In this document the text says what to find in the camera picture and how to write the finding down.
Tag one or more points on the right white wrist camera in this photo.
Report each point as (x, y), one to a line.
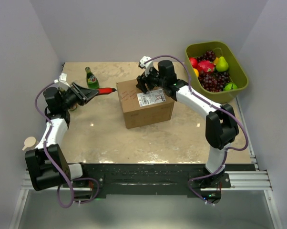
(145, 63)

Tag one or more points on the red black utility knife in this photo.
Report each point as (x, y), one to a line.
(105, 91)

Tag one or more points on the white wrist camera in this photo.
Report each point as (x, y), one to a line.
(145, 63)
(62, 82)

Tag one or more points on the green glass bottle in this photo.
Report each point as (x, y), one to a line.
(91, 80)
(73, 107)

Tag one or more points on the green plastic fruit bin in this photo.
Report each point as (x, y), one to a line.
(237, 75)

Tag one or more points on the white shipping label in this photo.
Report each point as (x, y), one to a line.
(151, 97)

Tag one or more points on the near green glass bottle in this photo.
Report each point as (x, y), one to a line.
(73, 107)

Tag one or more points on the green pear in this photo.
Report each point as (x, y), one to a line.
(222, 65)

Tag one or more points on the dark grape bunch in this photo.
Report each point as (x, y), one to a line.
(207, 56)
(214, 82)

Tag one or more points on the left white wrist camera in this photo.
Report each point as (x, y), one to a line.
(62, 82)

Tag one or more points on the orange fruit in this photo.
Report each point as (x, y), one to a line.
(196, 72)

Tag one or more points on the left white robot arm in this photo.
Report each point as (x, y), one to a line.
(46, 163)

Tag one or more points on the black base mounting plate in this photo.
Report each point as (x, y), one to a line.
(154, 179)

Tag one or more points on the brown cardboard express box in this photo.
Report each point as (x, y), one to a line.
(141, 109)

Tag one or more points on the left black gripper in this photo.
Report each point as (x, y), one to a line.
(83, 95)

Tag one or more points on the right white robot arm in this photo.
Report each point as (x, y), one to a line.
(220, 126)

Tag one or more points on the lower dark grape bunch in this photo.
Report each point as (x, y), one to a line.
(214, 82)

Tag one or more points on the green round fruit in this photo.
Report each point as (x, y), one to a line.
(230, 86)

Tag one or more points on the red apple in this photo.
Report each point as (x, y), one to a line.
(193, 62)

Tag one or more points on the upper dark grape bunch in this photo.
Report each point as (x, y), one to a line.
(207, 56)

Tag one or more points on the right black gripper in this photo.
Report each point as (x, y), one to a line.
(141, 81)

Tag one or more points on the pink dragon fruit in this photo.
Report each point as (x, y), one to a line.
(206, 66)

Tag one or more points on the far green glass bottle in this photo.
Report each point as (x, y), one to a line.
(91, 80)

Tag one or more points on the beige pump dispenser bottle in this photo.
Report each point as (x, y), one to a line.
(29, 142)

